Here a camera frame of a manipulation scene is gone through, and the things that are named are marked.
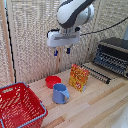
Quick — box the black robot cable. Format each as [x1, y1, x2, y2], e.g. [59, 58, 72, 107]
[79, 15, 128, 37]

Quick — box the red yellow snack box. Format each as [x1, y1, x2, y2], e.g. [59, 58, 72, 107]
[68, 63, 91, 93]

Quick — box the blue plastic pitcher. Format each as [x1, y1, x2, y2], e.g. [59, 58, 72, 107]
[52, 83, 71, 105]

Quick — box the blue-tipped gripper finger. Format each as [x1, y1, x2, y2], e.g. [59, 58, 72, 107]
[65, 45, 72, 55]
[53, 47, 59, 57]

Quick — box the black oven rack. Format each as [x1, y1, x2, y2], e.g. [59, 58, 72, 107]
[80, 63, 112, 85]

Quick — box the red shopping basket blue rim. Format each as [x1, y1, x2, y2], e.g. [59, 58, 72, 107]
[0, 81, 48, 128]

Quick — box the black toaster oven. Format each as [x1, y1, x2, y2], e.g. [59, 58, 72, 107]
[92, 36, 128, 80]

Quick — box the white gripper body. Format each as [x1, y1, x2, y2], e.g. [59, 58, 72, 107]
[46, 27, 81, 48]

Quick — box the red bowl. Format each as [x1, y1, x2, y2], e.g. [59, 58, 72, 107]
[45, 75, 63, 90]

